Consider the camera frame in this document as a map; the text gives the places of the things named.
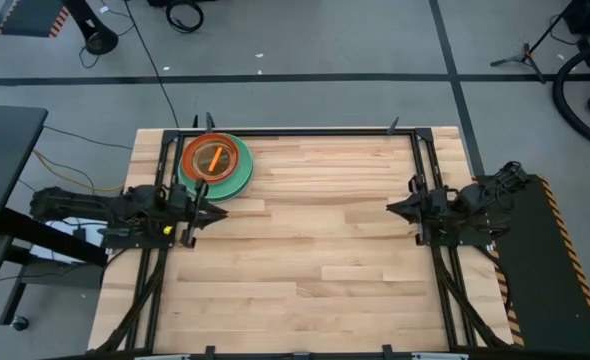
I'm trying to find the dark teal plastic plate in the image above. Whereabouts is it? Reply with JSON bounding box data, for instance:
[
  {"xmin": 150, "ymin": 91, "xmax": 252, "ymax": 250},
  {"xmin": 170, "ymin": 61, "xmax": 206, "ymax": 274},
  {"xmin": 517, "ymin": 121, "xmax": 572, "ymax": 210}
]
[{"xmin": 202, "ymin": 169, "xmax": 255, "ymax": 203}]

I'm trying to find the black tripod stand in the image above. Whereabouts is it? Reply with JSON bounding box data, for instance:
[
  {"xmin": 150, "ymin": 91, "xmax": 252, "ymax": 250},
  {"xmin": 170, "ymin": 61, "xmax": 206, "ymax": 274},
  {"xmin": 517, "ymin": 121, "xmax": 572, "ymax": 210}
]
[{"xmin": 489, "ymin": 0, "xmax": 576, "ymax": 85}]

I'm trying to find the black stand base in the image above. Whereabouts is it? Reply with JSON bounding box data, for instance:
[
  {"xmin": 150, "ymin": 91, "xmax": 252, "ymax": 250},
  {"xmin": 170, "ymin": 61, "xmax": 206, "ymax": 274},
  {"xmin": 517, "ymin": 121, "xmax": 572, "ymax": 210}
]
[{"xmin": 62, "ymin": 0, "xmax": 120, "ymax": 56}]

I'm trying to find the black table frame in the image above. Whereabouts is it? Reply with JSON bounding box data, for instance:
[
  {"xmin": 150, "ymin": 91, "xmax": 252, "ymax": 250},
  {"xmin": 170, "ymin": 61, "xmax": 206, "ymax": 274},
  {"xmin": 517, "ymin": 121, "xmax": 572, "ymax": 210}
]
[{"xmin": 88, "ymin": 127, "xmax": 514, "ymax": 360}]

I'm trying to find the black mat with hazard stripes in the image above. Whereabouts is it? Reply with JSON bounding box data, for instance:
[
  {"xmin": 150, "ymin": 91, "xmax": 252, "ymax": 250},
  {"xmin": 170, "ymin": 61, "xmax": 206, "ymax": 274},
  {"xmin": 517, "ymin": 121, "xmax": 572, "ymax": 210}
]
[
  {"xmin": 0, "ymin": 0, "xmax": 71, "ymax": 39},
  {"xmin": 472, "ymin": 173, "xmax": 590, "ymax": 357}
]

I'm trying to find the white floor plate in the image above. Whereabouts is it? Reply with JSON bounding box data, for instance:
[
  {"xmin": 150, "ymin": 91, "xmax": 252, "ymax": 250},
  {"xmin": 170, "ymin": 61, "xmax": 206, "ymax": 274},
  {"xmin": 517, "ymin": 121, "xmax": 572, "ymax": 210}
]
[{"xmin": 28, "ymin": 218, "xmax": 107, "ymax": 265}]

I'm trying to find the coiled black cable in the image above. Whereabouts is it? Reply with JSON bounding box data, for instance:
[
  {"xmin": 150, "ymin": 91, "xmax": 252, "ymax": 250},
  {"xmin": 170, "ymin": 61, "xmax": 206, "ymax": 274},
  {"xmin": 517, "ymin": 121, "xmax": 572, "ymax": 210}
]
[{"xmin": 164, "ymin": 0, "xmax": 205, "ymax": 34}]

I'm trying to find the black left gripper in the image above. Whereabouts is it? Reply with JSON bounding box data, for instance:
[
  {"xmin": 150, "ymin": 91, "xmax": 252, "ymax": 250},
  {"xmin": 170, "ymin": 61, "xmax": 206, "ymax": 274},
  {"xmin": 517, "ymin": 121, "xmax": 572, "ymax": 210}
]
[{"xmin": 170, "ymin": 178, "xmax": 229, "ymax": 250}]

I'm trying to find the black corrugated hose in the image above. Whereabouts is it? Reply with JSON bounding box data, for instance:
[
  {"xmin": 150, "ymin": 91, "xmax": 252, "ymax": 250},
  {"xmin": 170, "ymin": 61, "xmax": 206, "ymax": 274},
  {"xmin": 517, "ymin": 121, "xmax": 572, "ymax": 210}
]
[{"xmin": 552, "ymin": 38, "xmax": 590, "ymax": 155}]

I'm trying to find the yellow floor cable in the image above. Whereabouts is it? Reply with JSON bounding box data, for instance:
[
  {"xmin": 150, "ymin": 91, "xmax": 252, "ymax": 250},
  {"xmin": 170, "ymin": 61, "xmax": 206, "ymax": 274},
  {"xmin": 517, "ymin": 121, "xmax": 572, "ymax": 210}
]
[{"xmin": 32, "ymin": 149, "xmax": 126, "ymax": 194}]

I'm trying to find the black floor cable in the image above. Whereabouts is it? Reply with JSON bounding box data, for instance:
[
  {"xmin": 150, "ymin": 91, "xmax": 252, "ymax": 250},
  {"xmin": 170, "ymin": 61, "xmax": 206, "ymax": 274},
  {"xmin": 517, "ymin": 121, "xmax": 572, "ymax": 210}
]
[{"xmin": 123, "ymin": 0, "xmax": 180, "ymax": 129}]

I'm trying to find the black desk leg frame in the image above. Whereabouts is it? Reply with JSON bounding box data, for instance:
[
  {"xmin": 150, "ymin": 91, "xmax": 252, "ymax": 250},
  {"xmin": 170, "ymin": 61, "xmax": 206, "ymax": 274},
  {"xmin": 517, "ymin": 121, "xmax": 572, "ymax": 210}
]
[{"xmin": 0, "ymin": 207, "xmax": 109, "ymax": 326}]

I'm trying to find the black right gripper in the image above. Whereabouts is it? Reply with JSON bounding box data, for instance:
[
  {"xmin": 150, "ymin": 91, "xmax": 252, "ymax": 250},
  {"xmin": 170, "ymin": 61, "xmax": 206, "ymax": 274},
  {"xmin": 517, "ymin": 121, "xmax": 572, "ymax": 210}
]
[{"xmin": 385, "ymin": 175, "xmax": 451, "ymax": 246}]

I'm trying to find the translucent pink plastic plate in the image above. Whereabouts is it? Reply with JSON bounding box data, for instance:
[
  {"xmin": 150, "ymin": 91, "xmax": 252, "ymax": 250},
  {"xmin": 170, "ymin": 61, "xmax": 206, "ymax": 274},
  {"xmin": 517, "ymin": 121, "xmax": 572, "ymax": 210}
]
[{"xmin": 190, "ymin": 141, "xmax": 239, "ymax": 177}]

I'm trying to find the black desk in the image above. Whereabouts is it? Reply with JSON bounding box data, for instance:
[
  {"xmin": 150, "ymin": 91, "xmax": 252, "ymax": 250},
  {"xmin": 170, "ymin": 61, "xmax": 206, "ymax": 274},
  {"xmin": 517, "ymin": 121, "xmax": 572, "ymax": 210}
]
[{"xmin": 0, "ymin": 103, "xmax": 50, "ymax": 239}]

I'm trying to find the green plastic plate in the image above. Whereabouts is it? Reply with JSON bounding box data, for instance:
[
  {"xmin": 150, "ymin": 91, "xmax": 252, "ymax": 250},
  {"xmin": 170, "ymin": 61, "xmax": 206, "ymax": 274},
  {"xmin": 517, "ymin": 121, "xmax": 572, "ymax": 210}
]
[{"xmin": 177, "ymin": 132, "xmax": 254, "ymax": 201}]

